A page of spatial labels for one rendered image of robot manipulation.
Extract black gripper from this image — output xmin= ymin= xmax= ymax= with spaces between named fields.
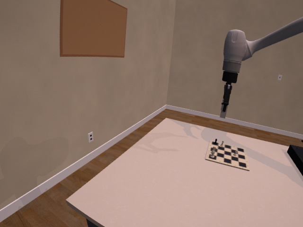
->
xmin=220 ymin=71 xmax=238 ymax=118

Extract chessboard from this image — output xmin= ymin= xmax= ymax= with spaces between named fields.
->
xmin=205 ymin=140 xmax=250 ymax=171

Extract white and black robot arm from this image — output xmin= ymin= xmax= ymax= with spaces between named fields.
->
xmin=223 ymin=17 xmax=303 ymax=73

